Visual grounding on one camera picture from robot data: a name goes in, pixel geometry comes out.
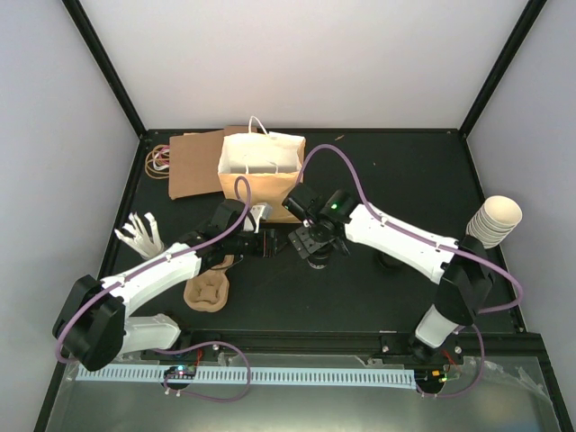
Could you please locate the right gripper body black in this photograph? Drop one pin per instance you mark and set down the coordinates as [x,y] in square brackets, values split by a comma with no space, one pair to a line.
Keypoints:
[312,243]

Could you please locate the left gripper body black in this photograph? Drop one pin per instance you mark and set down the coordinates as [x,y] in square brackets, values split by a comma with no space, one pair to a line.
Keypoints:
[263,249]

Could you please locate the cardboard cup carrier stack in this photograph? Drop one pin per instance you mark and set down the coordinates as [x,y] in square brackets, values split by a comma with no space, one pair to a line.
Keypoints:
[209,291]

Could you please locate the yellow paper takeout bag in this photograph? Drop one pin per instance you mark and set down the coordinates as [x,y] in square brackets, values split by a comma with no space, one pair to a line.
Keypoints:
[270,161]

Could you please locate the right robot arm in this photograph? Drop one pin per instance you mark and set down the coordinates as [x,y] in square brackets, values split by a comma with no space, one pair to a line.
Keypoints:
[456,266]

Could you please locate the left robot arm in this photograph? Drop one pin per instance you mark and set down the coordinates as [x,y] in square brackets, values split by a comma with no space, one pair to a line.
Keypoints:
[98,322]

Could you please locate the brown flat paper bag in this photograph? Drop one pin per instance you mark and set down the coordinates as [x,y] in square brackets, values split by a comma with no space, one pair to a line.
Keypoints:
[188,162]

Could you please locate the cup of wrapped straws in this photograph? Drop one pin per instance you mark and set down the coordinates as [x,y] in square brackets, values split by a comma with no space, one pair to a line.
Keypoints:
[141,235]

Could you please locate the stack of paper cups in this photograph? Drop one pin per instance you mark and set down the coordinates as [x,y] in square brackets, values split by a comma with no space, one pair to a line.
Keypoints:
[494,221]

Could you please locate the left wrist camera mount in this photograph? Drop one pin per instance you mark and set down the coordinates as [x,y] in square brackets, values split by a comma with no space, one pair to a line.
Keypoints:
[259,212]

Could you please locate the white slotted cable duct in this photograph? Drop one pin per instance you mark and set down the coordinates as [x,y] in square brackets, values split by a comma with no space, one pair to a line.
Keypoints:
[282,376]

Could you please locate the black frame post left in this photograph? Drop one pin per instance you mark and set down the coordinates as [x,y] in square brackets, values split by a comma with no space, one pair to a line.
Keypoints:
[87,31]

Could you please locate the black frame post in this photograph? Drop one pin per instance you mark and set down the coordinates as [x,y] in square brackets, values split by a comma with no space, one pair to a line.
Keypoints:
[87,31]
[510,49]

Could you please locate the black frame post right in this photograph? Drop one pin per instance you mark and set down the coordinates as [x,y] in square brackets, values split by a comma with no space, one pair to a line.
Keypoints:
[510,49]

